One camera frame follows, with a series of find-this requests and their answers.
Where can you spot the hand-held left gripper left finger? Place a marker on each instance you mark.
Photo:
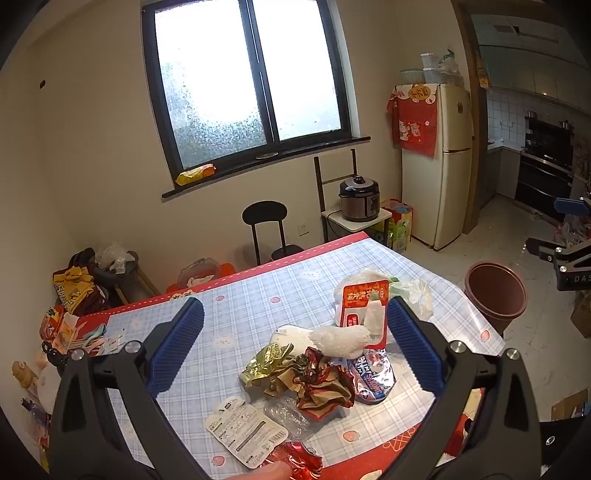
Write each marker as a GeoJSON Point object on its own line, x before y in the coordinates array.
{"type": "Point", "coordinates": [178, 350]}

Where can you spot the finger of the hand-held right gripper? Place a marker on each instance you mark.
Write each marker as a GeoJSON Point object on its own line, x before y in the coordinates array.
{"type": "Point", "coordinates": [540, 249]}
{"type": "Point", "coordinates": [570, 205]}

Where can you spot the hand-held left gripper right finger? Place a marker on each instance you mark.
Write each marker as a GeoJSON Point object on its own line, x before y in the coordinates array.
{"type": "Point", "coordinates": [413, 350]}

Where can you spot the blue silver snack packet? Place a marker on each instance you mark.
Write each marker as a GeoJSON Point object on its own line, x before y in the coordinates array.
{"type": "Point", "coordinates": [374, 376]}

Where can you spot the clear green print plastic bag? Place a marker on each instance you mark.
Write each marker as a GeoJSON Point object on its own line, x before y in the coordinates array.
{"type": "Point", "coordinates": [415, 295]}

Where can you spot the red white food packet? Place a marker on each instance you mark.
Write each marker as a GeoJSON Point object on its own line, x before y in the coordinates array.
{"type": "Point", "coordinates": [358, 318]}

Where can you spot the brown trash bin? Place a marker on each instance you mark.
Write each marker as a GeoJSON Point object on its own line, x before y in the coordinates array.
{"type": "Point", "coordinates": [496, 300]}

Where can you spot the red gold foil wrapper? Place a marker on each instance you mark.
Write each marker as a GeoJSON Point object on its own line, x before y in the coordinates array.
{"type": "Point", "coordinates": [323, 387]}

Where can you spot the white label packet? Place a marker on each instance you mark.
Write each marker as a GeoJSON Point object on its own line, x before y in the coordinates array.
{"type": "Point", "coordinates": [244, 427]}

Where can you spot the clear plastic wrapper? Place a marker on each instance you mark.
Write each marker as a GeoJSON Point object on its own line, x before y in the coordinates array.
{"type": "Point", "coordinates": [286, 415]}

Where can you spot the red shiny wrapper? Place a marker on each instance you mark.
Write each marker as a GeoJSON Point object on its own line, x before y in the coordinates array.
{"type": "Point", "coordinates": [300, 461]}

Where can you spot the person's left hand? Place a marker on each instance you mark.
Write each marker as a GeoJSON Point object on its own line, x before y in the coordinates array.
{"type": "Point", "coordinates": [270, 473]}

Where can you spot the black built-in oven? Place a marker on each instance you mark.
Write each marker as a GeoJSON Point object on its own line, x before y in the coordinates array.
{"type": "Point", "coordinates": [547, 175]}

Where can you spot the cardboard box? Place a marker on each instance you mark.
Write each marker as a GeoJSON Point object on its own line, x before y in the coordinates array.
{"type": "Point", "coordinates": [581, 314]}
{"type": "Point", "coordinates": [570, 408]}

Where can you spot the red stool with clear cover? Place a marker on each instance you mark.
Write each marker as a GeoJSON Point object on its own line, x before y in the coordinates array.
{"type": "Point", "coordinates": [198, 274]}

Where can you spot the pastel paper cutouts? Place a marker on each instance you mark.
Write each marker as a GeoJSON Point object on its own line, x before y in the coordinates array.
{"type": "Point", "coordinates": [94, 339]}

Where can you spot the cream refrigerator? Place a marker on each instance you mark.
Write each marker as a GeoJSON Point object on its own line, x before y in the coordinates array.
{"type": "Point", "coordinates": [438, 184]}

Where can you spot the pile of snack packets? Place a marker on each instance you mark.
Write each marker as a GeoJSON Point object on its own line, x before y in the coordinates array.
{"type": "Point", "coordinates": [74, 288]}

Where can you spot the green yellow shopping bag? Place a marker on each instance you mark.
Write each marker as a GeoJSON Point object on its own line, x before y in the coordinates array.
{"type": "Point", "coordinates": [399, 226]}

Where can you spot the electric pressure cooker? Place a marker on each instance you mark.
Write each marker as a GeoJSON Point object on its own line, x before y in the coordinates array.
{"type": "Point", "coordinates": [359, 198]}

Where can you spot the black round stool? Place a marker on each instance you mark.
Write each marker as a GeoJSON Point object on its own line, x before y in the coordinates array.
{"type": "Point", "coordinates": [264, 213]}

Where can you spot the red printed cloth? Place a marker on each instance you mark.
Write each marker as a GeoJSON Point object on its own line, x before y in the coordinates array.
{"type": "Point", "coordinates": [415, 120]}

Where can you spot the orange snack packet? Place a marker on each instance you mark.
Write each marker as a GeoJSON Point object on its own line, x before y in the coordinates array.
{"type": "Point", "coordinates": [196, 174]}

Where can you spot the clear storage containers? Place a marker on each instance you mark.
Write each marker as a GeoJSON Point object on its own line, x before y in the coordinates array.
{"type": "Point", "coordinates": [429, 67]}

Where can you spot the green bowl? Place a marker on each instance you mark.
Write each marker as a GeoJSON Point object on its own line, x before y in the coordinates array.
{"type": "Point", "coordinates": [411, 76]}

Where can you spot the black window sill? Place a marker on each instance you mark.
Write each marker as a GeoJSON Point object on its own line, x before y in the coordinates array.
{"type": "Point", "coordinates": [277, 164]}

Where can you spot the small dish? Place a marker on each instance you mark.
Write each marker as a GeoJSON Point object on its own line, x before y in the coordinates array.
{"type": "Point", "coordinates": [268, 155]}

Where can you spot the kitchen wall cabinets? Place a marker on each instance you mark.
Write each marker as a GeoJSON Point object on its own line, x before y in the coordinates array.
{"type": "Point", "coordinates": [531, 60]}

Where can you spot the yellow wall hanging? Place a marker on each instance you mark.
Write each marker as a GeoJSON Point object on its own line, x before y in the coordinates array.
{"type": "Point", "coordinates": [483, 74]}

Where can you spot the wall socket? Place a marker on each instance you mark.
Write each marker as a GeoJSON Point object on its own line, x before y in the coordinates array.
{"type": "Point", "coordinates": [302, 228]}

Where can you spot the black frame window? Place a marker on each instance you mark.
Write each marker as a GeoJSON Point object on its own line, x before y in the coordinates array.
{"type": "Point", "coordinates": [244, 74]}

